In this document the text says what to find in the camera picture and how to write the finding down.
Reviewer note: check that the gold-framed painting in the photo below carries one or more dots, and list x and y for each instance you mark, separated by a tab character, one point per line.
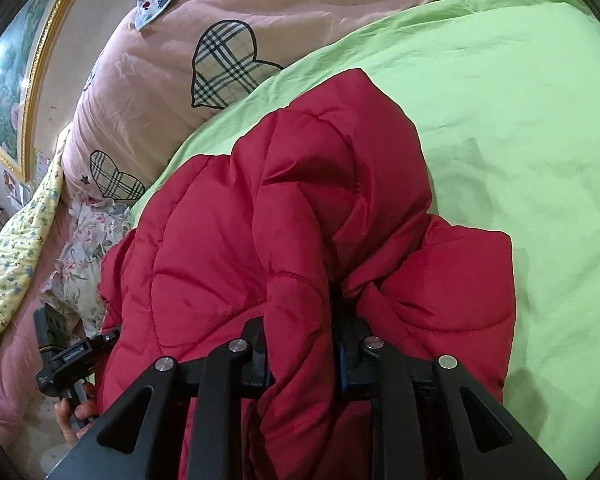
10	80

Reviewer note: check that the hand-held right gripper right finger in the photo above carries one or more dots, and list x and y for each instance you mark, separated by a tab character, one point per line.
344	366

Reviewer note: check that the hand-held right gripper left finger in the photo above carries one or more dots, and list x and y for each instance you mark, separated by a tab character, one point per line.
252	342

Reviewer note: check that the green blanket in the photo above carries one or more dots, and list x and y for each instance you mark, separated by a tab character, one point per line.
505	125

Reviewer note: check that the pink bed sheet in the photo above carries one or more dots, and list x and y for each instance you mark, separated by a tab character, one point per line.
15	380

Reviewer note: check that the red quilted jacket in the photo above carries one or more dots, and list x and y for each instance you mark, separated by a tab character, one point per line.
280	220

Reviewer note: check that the pink heart-print duvet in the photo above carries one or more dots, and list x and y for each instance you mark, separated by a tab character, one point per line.
145	105

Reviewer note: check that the yellow floral quilt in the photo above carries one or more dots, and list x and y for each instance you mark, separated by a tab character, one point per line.
22	260

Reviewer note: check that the person's left hand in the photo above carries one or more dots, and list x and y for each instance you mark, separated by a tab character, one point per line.
86	407

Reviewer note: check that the floral ruffled pillow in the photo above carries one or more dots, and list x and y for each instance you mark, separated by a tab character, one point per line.
87	250

